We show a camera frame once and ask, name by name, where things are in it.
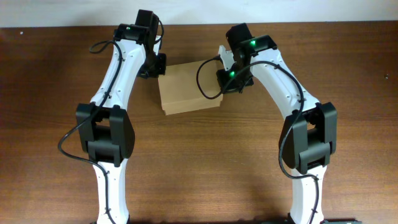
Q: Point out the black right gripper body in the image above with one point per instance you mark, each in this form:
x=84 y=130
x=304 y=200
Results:
x=234 y=78

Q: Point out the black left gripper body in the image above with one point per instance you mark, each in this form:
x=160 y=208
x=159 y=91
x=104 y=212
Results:
x=155 y=65

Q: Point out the brown cardboard box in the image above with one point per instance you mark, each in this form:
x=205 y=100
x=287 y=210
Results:
x=179 y=92

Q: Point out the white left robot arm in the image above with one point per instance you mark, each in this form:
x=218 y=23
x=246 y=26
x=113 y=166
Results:
x=105 y=130

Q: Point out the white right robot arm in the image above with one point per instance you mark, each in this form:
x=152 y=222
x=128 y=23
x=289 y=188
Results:
x=308 y=136

